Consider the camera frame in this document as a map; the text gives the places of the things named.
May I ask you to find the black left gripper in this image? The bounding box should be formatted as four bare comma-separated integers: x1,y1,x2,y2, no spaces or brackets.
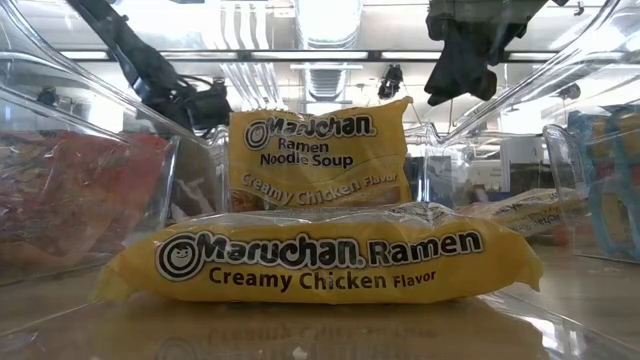
149,74,235,135

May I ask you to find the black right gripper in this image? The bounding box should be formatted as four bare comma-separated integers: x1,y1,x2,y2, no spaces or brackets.
423,0,550,108

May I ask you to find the yellow creamy chicken ramen packet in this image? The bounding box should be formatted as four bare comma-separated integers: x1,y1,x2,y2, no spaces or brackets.
227,96,415,212
91,201,545,305
457,187,589,240

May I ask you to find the clear plastic bin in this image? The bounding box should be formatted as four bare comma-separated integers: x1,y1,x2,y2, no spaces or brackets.
542,102,640,265
0,0,640,360
0,49,182,287

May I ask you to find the black hanging camera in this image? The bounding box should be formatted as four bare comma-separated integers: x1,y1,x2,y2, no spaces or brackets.
376,63,405,100

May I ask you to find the silver ventilation duct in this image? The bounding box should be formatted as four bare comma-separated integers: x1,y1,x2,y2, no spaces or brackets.
293,0,365,104

